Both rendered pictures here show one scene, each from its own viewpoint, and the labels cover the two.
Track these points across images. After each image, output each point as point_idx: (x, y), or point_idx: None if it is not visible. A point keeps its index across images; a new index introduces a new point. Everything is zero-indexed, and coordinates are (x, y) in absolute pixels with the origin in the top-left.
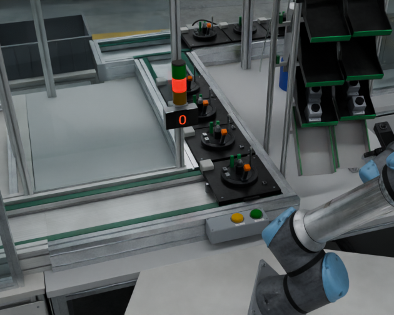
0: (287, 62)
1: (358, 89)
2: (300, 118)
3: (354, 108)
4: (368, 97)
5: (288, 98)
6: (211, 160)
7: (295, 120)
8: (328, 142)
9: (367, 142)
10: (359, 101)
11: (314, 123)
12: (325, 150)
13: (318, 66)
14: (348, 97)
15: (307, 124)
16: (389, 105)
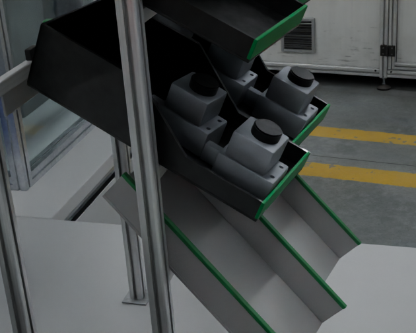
0: (37, 61)
1: (254, 58)
2: (237, 192)
3: (305, 101)
4: (269, 76)
5: (150, 155)
6: None
7: (175, 226)
8: (256, 246)
9: (310, 197)
10: (307, 76)
11: (280, 185)
12: (267, 273)
13: (200, 0)
14: (243, 92)
15: (271, 199)
16: (95, 173)
